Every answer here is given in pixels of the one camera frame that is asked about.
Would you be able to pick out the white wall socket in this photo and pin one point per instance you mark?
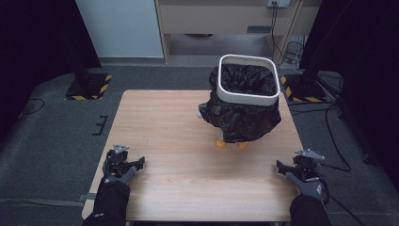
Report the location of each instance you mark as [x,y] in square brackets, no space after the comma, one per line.
[278,3]

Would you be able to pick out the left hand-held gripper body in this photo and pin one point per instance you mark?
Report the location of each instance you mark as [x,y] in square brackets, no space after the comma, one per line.
[116,162]

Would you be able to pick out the person's left hand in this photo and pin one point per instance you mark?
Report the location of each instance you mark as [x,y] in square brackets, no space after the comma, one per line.
[126,176]

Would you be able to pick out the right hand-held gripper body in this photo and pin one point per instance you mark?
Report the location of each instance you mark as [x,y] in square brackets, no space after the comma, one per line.
[306,168]

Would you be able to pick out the black garbage bag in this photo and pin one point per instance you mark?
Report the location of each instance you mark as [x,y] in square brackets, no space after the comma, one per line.
[241,121]

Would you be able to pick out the black striped stand base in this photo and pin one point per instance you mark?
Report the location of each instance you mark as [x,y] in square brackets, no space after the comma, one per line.
[89,88]
[301,89]

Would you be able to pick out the white trash can yellow feet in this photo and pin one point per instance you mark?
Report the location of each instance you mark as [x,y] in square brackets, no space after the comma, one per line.
[247,99]

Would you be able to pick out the black curtain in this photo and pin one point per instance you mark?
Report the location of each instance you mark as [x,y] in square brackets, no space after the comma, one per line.
[37,47]
[363,47]

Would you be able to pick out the grey bracket under desk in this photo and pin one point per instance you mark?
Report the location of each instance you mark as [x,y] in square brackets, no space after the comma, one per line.
[259,29]

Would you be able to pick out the light wooden desk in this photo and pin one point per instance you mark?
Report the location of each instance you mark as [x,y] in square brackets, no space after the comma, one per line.
[216,17]

